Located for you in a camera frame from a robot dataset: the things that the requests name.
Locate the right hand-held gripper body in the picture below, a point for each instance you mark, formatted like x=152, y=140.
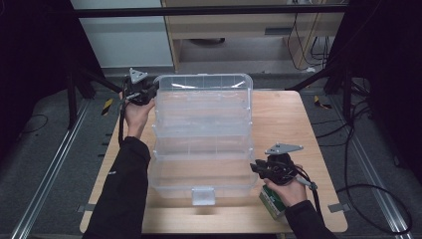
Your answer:
x=280, y=167

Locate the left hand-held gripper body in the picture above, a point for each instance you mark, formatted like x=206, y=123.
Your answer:
x=136, y=91

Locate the green cardboard box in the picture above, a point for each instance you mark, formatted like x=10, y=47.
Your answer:
x=270, y=202

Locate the clear plastic storage box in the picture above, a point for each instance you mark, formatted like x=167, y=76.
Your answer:
x=202, y=139

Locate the person's left hand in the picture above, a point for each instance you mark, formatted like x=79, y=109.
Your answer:
x=136, y=118

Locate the person's right hand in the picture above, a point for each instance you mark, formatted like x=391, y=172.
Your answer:
x=290, y=192

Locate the yellow black striped tape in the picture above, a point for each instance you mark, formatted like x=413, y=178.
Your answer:
x=107, y=107
x=321, y=103

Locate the white cabinet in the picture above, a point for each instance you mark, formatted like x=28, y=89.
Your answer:
x=126, y=43

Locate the black metal stand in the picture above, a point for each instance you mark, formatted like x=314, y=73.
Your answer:
x=71, y=99
x=347, y=96

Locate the white plug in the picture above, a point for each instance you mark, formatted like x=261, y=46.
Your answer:
x=311, y=69

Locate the light wooden desk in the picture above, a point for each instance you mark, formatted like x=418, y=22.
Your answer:
x=232, y=25

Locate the black curtain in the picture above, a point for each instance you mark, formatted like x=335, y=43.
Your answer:
x=33, y=49
x=391, y=66

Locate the grey table bracket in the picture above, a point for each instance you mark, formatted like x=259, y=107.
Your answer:
x=85, y=208
x=339, y=207

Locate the black horizontal frame bar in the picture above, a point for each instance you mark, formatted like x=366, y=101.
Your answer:
x=199, y=11

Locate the aluminium floor rail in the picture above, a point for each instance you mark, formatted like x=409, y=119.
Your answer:
x=49, y=172
x=375, y=172

